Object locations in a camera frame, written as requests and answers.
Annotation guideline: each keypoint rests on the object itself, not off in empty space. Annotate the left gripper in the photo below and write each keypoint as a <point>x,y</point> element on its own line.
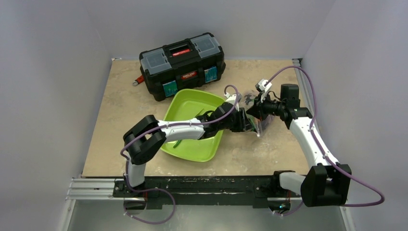
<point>243,124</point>

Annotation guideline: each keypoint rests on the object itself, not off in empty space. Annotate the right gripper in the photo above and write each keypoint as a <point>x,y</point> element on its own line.
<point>258,106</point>

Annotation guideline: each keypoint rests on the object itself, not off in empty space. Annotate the clear zip top bag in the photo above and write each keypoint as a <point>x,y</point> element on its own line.
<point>259,125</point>

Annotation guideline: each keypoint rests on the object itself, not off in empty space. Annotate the green plastic tray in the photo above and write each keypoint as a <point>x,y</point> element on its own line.
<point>186,104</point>

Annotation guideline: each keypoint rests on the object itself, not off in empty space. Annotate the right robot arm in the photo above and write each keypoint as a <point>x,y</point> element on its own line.
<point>326,182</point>

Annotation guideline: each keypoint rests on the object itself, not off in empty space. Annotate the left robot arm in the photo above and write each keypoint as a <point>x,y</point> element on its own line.
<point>143,141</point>

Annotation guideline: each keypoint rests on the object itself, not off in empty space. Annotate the black plastic toolbox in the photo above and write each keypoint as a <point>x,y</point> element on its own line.
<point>185,64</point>

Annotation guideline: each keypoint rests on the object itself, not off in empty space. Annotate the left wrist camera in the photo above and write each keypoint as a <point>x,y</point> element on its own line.
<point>233,99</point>

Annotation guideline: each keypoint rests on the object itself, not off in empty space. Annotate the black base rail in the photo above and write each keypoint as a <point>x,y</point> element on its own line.
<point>254,191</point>

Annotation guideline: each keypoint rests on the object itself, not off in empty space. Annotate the red handled tool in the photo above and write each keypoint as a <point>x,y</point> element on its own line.
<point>138,81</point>

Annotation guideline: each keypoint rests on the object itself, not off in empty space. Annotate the aluminium frame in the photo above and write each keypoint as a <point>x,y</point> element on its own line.
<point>238,154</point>

